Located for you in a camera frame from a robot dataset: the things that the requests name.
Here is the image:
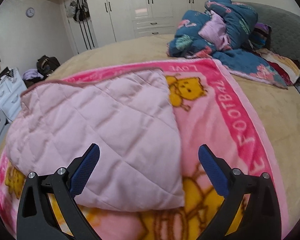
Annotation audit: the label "black hanging bag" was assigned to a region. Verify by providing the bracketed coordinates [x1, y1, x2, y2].
[75, 0, 88, 22]

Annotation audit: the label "pink quilted jacket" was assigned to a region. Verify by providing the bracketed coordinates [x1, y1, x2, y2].
[4, 69, 186, 212]

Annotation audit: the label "pink cartoon printed blanket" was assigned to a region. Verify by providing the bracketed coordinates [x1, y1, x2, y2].
[0, 57, 290, 240]

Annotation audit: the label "dark bag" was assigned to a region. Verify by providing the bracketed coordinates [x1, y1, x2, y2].
[36, 55, 60, 77]

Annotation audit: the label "grey padded headboard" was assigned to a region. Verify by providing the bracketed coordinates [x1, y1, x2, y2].
[240, 2, 300, 90]

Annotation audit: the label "white drawer cabinet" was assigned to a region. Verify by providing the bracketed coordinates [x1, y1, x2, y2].
[0, 67, 28, 122]

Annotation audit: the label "white door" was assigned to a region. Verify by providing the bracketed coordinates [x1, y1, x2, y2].
[60, 0, 99, 55]

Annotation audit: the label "striped dark pillow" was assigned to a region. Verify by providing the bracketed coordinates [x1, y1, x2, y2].
[249, 22, 272, 49]

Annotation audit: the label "beige bed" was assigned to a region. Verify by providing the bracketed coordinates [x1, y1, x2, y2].
[0, 34, 300, 205]

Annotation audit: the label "white wardrobe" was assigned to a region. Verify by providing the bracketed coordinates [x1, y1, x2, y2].
[84, 0, 208, 43]

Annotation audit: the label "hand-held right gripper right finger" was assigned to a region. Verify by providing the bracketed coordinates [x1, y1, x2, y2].
[197, 144, 283, 240]

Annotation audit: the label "purple clothes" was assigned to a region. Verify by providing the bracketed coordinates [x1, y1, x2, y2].
[22, 69, 44, 80]

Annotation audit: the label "blue floral quilt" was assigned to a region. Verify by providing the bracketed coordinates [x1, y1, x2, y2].
[166, 0, 289, 90]

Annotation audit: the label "grey hanging bag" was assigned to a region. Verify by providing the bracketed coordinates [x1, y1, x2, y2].
[66, 1, 77, 18]

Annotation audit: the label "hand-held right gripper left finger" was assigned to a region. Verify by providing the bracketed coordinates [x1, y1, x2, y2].
[17, 143, 102, 240]

